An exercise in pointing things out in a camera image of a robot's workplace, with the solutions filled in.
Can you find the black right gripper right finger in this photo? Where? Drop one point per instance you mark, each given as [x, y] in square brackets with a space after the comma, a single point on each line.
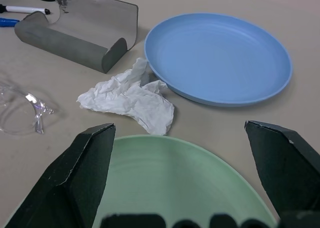
[287, 168]

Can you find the green round plate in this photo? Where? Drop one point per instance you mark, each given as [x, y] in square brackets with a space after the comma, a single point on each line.
[175, 175]

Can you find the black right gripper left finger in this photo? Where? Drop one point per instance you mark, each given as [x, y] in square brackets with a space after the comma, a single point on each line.
[75, 178]

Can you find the clear plastic glasses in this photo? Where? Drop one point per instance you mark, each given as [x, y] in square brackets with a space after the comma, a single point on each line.
[37, 108]

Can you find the grey glasses case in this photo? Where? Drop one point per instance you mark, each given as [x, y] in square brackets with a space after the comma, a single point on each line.
[62, 43]

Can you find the blue marker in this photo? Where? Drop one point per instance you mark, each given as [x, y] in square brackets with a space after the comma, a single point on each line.
[7, 22]

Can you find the white marker with black cap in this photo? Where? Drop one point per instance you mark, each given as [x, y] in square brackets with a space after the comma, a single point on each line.
[22, 9]

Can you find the blue round plate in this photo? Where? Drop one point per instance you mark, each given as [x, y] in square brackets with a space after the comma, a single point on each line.
[217, 58]

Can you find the white tissue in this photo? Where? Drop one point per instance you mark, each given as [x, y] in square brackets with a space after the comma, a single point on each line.
[130, 100]

